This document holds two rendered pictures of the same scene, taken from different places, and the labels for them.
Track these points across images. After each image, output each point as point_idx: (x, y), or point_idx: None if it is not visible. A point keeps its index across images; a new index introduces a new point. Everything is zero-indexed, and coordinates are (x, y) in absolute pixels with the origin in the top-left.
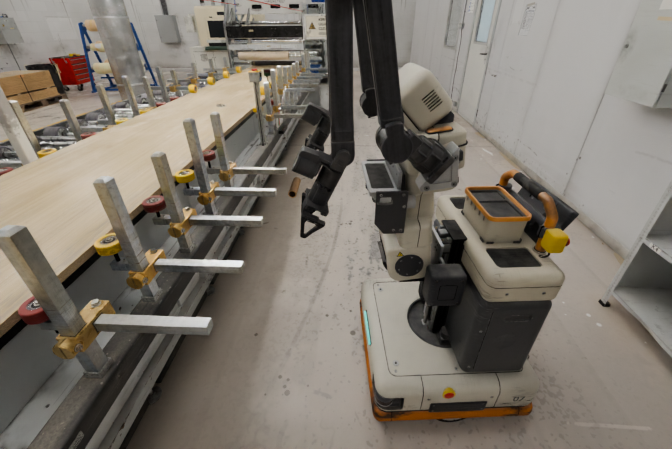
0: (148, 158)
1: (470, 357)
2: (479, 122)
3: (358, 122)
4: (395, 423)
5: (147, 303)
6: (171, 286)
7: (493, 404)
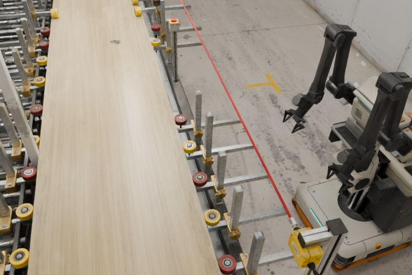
0: (138, 133)
1: (391, 225)
2: None
3: (187, 0)
4: (343, 271)
5: (232, 245)
6: None
7: (397, 245)
